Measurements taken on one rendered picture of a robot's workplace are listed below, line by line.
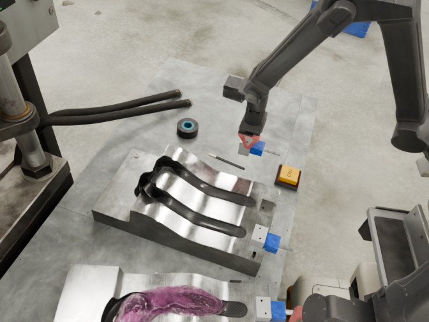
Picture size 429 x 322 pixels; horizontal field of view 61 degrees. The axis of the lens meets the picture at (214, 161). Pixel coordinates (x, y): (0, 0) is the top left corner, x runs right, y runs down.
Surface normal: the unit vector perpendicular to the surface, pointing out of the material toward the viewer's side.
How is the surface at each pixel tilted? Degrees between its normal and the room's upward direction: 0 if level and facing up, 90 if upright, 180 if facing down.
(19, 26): 90
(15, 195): 0
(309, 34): 111
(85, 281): 0
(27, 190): 0
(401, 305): 90
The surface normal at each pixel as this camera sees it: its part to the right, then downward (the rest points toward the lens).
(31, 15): 0.94, 0.30
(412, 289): -0.99, -0.14
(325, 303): -0.84, -0.42
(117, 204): 0.10, -0.66
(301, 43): -0.46, 0.83
